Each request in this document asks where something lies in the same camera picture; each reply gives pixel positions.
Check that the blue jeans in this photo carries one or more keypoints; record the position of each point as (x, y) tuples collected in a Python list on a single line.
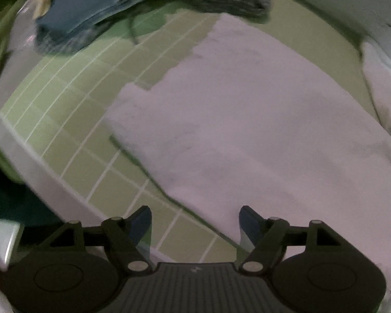
[(71, 16)]

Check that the white folded cloth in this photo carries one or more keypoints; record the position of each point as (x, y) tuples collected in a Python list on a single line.
[(383, 84)]

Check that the green grid mat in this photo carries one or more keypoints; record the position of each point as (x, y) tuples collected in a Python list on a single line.
[(68, 111)]

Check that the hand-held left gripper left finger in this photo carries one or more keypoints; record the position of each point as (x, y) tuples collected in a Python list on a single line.
[(142, 221)]

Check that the white hooded garment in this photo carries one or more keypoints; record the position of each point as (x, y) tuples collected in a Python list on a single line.
[(247, 120)]

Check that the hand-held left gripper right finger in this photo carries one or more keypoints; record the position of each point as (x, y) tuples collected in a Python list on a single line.
[(247, 221)]

